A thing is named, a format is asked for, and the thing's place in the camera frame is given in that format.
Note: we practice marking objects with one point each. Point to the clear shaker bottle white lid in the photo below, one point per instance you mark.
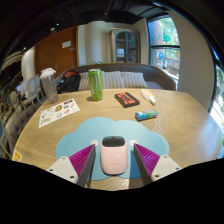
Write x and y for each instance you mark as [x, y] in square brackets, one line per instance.
[50, 88]

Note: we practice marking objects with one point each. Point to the blue cloud-shaped mouse pad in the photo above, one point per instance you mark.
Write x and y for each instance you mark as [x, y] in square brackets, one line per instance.
[100, 128]

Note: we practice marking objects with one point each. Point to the white paper door sign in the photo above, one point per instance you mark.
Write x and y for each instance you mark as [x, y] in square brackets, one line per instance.
[66, 44]

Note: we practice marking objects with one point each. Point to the striped cushion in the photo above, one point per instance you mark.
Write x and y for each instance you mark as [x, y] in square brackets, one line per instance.
[135, 80]
[84, 81]
[111, 80]

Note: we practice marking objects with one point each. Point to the white tube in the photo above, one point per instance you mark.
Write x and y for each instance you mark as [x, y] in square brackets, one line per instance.
[148, 96]

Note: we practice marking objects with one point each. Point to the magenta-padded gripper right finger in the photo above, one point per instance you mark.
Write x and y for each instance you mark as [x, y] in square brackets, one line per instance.
[165, 165]

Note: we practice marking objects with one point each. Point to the small teal pack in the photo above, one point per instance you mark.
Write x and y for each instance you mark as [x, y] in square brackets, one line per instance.
[146, 115]

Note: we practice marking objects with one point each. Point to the brown wooden door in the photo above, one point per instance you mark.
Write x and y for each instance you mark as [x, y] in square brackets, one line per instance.
[53, 56]

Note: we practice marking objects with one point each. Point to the white printed sticker sheet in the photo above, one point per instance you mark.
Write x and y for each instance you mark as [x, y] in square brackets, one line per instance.
[58, 112]

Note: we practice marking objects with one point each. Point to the yellow square code sticker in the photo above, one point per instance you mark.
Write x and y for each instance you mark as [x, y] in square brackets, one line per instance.
[16, 156]

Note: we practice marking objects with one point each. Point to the black-framed window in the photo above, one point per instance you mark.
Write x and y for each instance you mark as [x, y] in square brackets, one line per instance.
[164, 46]
[219, 96]

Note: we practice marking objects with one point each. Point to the black backpack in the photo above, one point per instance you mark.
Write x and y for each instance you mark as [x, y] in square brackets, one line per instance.
[69, 82]

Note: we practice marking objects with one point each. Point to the pink computer mouse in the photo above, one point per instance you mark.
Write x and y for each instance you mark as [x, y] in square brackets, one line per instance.
[113, 158]

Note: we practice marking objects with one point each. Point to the grey tufted armchair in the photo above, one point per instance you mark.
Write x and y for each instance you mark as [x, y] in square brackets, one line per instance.
[18, 123]

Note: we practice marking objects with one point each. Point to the white chairs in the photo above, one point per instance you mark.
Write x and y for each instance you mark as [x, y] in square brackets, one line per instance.
[30, 88]

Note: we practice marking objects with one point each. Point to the brown curved sofa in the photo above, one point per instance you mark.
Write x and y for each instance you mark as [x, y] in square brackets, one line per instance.
[160, 75]

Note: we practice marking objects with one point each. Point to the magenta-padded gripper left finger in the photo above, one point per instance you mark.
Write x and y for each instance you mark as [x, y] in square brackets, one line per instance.
[62, 166]

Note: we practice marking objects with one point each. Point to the green drink can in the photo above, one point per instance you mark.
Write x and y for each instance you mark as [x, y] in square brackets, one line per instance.
[96, 85]

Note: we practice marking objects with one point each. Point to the flat black red box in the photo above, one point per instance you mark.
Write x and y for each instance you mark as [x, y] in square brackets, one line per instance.
[127, 99]

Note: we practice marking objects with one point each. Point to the arched glass cabinet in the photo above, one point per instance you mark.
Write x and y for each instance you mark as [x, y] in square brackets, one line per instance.
[126, 46]

